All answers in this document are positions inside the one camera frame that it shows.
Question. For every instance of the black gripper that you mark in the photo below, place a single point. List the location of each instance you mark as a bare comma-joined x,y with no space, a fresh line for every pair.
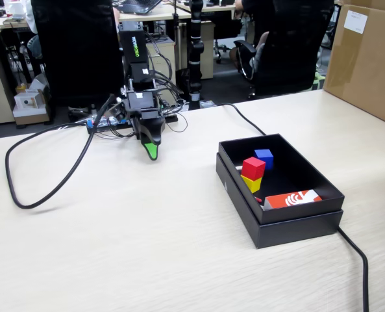
141,104

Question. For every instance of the red wooden cube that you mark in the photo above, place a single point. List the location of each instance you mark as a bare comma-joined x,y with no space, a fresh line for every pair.
252,169

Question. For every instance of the yellow wooden cube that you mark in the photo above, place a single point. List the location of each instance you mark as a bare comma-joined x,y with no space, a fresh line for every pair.
254,186

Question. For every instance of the blue wooden cube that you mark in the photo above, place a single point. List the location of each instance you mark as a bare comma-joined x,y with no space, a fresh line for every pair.
265,159

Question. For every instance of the small open cardboard box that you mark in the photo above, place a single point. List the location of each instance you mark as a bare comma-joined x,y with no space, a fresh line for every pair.
30,118

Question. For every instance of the white orange product box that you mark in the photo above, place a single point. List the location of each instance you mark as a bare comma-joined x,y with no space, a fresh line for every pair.
26,102

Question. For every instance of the black cardboard box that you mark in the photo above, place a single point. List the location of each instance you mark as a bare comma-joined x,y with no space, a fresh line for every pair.
293,175

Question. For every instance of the black open box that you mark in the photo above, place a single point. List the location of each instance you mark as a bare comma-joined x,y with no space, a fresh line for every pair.
296,232

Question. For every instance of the large brown cardboard box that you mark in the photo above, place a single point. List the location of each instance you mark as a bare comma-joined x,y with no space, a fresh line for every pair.
367,71

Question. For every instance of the controller board pink light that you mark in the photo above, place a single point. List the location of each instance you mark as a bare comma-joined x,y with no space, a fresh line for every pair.
90,123

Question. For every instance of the black pole white bands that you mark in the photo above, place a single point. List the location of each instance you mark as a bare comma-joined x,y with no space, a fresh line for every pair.
195,65

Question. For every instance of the beige cabinet with lock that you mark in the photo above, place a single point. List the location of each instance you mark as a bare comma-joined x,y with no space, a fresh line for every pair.
167,48

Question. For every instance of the narrow beige cabinet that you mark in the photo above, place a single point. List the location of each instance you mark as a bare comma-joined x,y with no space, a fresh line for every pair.
208,48

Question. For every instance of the black mesh office chair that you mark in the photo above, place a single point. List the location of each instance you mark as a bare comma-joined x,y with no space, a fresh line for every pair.
78,48

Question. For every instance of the beige office desk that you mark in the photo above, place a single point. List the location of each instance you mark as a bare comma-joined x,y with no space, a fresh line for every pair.
159,14

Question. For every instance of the black laptop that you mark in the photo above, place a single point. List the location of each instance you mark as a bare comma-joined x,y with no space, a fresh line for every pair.
137,6

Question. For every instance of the orange white card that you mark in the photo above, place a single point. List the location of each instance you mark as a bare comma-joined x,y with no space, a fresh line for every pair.
280,201

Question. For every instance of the person in dark clothes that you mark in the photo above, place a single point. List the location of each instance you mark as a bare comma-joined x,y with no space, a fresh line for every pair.
262,45

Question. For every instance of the person in white shirt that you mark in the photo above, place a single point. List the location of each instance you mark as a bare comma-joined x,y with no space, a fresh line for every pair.
33,45

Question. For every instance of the black office chair with armrest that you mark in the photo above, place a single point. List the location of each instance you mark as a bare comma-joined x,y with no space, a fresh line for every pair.
293,48

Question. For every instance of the green black floor item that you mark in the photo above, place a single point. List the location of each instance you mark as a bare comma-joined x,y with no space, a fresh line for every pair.
318,83

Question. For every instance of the white container pink label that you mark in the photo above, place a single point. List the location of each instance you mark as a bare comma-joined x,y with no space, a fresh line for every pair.
17,9

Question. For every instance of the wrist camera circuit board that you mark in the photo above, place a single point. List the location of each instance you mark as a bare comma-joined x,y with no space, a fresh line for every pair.
118,113

